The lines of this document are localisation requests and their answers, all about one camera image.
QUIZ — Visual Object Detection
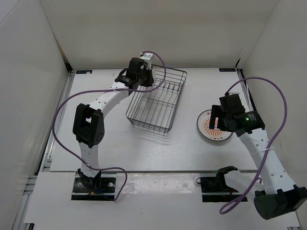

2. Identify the white plate red pattern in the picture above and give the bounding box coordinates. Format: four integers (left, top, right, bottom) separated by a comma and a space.
196, 109, 234, 146

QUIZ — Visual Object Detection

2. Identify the wire dish rack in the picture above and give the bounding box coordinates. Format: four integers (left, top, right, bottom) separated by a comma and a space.
126, 65, 188, 136

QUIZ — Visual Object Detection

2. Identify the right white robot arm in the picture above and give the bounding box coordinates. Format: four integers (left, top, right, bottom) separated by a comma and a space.
209, 94, 307, 220

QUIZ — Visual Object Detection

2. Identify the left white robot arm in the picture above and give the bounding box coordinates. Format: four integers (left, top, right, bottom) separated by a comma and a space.
73, 53, 154, 192

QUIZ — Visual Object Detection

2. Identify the right blue corner label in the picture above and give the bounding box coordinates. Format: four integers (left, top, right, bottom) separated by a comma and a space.
219, 68, 236, 72

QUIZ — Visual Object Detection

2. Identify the blue corner label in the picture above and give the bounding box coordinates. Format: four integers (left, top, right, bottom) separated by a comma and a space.
76, 70, 93, 74
219, 68, 236, 72

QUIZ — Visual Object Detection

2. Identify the left blue corner label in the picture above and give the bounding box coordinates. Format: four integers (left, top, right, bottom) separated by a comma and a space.
76, 70, 93, 74

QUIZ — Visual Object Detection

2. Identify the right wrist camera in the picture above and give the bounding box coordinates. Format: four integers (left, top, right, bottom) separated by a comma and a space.
229, 92, 242, 100

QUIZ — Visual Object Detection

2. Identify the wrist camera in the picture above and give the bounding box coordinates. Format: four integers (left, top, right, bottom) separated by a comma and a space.
229, 92, 242, 100
140, 52, 154, 70

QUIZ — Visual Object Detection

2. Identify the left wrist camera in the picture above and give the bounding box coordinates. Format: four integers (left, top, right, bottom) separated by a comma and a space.
140, 52, 154, 70

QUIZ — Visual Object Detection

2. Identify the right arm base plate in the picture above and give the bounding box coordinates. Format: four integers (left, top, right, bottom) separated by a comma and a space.
197, 177, 241, 203

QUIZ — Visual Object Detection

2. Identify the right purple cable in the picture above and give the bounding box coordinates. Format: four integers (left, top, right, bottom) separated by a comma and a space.
219, 77, 288, 214

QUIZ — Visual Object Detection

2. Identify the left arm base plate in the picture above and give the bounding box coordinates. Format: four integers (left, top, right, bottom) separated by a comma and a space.
71, 177, 116, 201

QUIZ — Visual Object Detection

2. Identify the left aluminium rail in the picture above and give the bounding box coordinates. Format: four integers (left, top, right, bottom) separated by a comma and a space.
35, 69, 75, 175

